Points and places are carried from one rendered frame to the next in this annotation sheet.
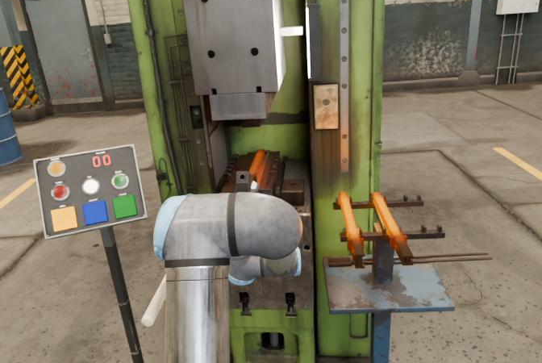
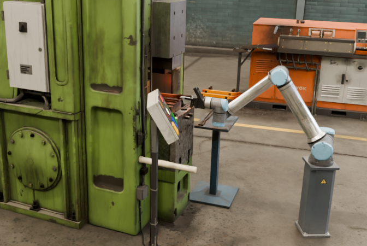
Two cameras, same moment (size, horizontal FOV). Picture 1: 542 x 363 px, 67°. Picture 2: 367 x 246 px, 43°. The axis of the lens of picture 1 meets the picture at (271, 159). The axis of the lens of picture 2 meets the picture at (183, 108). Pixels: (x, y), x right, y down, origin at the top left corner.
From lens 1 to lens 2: 349 cm
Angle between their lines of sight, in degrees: 71
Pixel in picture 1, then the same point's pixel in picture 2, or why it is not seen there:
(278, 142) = not seen: hidden behind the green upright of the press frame
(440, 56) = not seen: outside the picture
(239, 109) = (177, 62)
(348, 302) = (226, 127)
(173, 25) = (147, 25)
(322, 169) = (175, 89)
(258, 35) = (183, 28)
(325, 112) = not seen: hidden behind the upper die
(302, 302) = (190, 152)
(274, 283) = (186, 146)
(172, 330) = (296, 94)
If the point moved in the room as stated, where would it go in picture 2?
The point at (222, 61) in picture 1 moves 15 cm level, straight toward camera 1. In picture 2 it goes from (176, 41) to (195, 42)
